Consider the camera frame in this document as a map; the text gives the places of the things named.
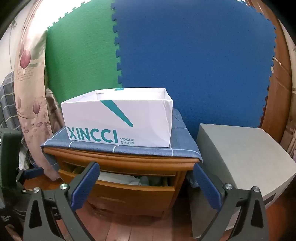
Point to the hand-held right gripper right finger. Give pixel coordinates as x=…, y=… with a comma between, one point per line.
x=207, y=187

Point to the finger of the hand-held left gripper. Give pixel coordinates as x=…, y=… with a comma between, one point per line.
x=34, y=172

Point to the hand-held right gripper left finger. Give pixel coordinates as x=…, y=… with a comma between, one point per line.
x=85, y=185

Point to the wooden drawer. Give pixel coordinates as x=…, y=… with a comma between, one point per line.
x=129, y=197

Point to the white shoe box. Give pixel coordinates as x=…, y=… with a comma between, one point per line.
x=138, y=115

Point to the white printed cloth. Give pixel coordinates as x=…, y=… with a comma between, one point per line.
x=23, y=160

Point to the white garment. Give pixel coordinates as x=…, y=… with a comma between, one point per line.
x=120, y=178

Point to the grey foam block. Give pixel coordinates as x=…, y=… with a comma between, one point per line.
x=242, y=157

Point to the wooden nightstand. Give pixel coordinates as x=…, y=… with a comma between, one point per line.
x=129, y=163

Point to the pale green garment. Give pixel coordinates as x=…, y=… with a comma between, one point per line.
x=151, y=181

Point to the grey plaid cloth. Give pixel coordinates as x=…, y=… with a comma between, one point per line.
x=9, y=104

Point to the pink floral curtain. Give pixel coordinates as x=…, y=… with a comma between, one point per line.
x=30, y=104

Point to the brown satin cloth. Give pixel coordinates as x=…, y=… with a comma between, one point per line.
x=54, y=109

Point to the blue plaid cloth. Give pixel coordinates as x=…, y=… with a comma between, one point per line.
x=150, y=151

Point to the wooden door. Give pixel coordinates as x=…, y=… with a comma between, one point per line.
x=277, y=92

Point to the green foam mat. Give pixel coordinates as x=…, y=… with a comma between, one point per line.
x=81, y=58

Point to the blue foam mat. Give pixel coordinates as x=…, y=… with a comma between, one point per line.
x=196, y=58

